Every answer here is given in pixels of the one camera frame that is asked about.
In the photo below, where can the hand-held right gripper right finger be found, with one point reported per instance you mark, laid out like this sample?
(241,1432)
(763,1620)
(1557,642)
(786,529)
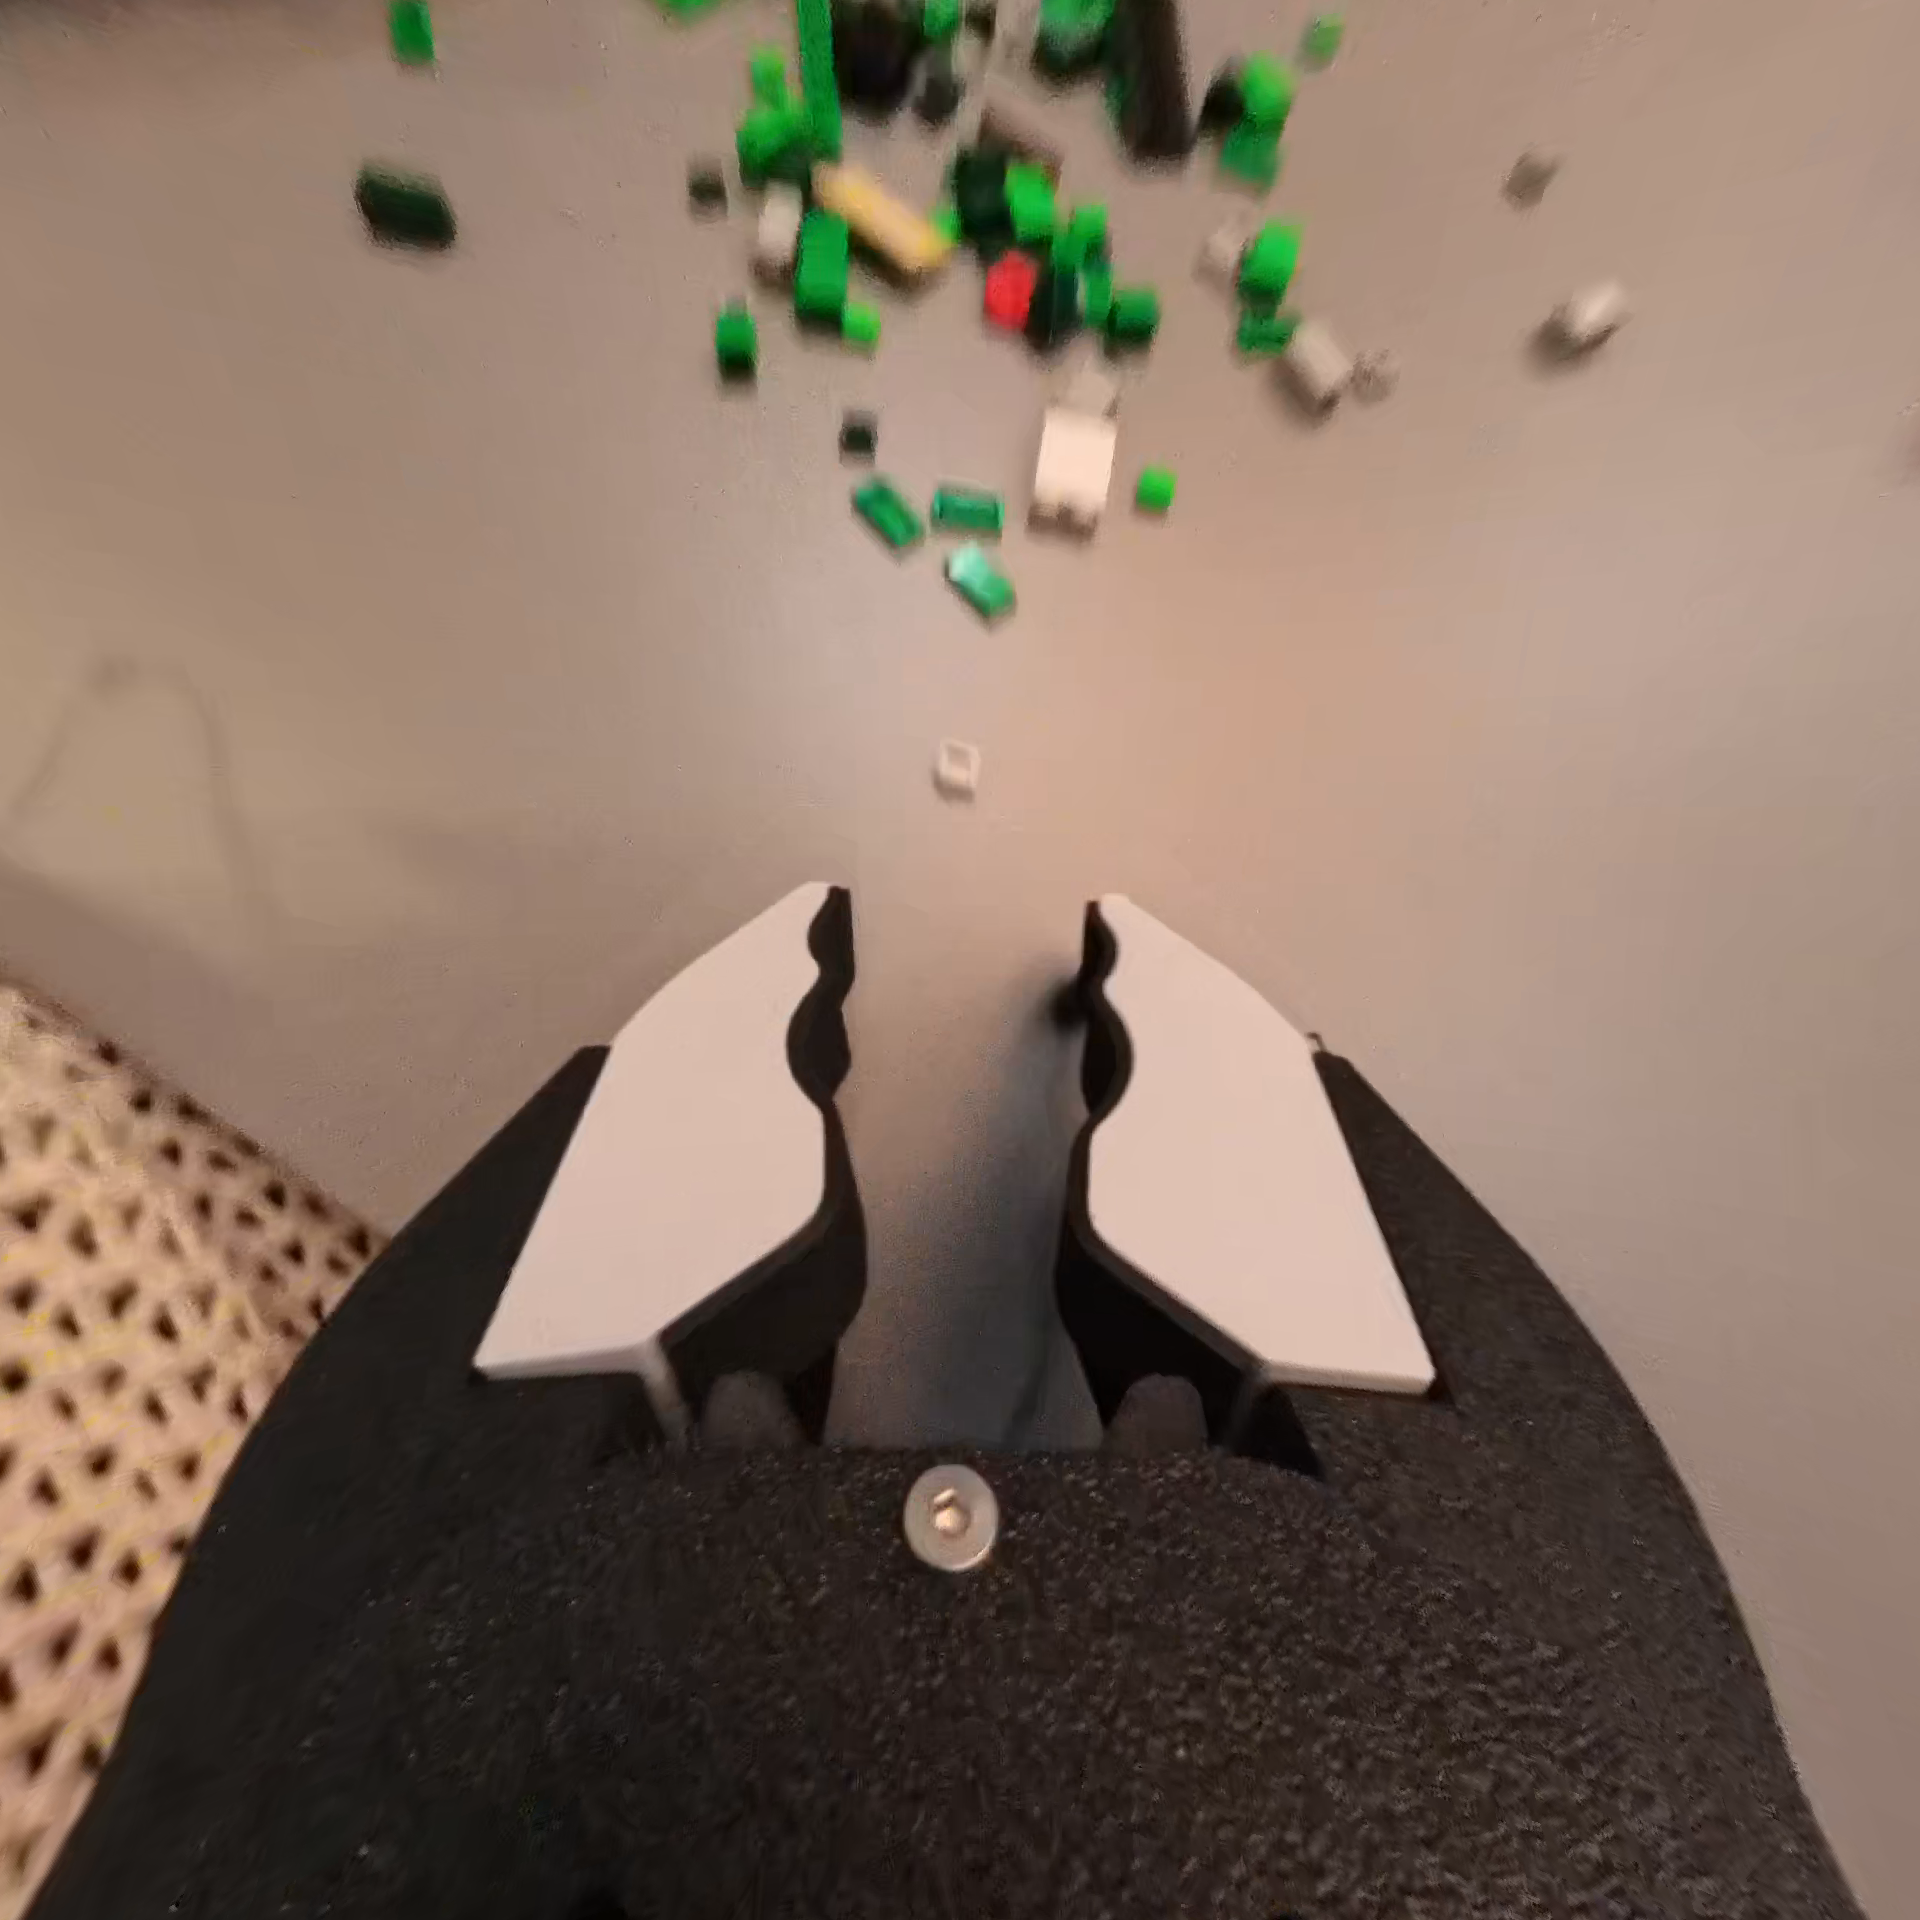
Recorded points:
(1243,1201)

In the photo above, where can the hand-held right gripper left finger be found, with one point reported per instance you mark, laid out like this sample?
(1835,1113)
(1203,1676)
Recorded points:
(674,1172)

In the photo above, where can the small white lego tile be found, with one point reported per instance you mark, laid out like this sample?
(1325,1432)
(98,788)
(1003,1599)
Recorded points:
(957,765)

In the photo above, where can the white lego brick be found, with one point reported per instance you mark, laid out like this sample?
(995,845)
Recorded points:
(1074,470)

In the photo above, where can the pile of green lego bricks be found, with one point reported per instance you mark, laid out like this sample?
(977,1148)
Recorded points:
(821,254)

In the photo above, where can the red lego brick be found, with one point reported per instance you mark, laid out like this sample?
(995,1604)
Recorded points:
(1013,289)

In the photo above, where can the tan lego plate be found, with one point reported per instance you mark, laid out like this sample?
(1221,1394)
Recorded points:
(886,220)

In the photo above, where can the dark green lego brick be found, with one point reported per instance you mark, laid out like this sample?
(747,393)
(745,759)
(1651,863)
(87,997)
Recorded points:
(405,206)

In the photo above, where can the beige knit cloth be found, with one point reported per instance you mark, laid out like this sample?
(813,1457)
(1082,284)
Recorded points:
(120,1350)

